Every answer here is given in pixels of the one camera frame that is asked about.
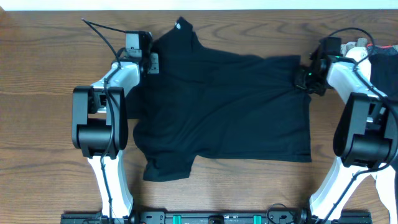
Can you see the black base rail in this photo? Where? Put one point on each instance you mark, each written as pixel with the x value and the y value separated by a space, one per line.
pixel 276 215

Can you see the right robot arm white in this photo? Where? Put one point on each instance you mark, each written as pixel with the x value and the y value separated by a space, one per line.
pixel 364 143

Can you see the white crumpled garment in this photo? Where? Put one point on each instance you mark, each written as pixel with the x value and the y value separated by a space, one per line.
pixel 363 59

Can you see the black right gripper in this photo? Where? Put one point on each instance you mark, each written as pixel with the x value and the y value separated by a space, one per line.
pixel 299 81

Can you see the grey garment with red trim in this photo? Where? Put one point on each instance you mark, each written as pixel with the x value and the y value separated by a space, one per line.
pixel 378 49

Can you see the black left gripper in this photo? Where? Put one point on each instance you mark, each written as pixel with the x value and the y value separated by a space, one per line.
pixel 148 58

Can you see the black t-shirt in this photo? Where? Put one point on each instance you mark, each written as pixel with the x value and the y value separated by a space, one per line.
pixel 217 105

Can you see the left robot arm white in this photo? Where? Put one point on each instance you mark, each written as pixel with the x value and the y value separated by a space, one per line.
pixel 100 129

